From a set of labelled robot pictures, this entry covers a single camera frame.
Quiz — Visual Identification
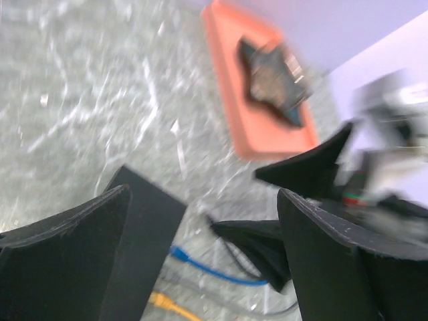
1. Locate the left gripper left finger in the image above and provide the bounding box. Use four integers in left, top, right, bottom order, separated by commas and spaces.
1, 185, 130, 320

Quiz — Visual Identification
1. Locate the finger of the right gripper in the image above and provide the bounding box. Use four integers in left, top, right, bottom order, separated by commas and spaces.
213, 220, 291, 291

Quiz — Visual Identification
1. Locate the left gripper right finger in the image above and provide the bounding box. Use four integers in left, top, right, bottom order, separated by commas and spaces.
277, 189, 427, 320

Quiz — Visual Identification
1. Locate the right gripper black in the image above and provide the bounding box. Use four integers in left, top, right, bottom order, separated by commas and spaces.
254, 122, 427, 247

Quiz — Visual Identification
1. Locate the blue ethernet cable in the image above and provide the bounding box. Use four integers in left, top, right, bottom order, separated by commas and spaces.
169, 245, 268, 287

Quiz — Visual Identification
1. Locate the yellow ethernet cable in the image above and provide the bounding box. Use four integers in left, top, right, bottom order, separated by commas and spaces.
148, 291, 201, 321

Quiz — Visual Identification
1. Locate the black network switch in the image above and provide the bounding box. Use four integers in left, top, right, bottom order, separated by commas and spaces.
100, 165, 187, 321

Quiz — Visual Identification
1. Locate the orange plastic tray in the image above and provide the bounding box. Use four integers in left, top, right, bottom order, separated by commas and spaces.
201, 1, 318, 161

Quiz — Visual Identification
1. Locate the dark blue star dish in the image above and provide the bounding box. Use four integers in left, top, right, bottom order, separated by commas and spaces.
237, 37, 310, 128

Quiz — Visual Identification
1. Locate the clear glass bowl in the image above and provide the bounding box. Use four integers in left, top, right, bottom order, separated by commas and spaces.
241, 43, 310, 109

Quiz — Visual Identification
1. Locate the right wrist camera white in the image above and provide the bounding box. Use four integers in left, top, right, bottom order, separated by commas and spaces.
353, 70, 427, 154

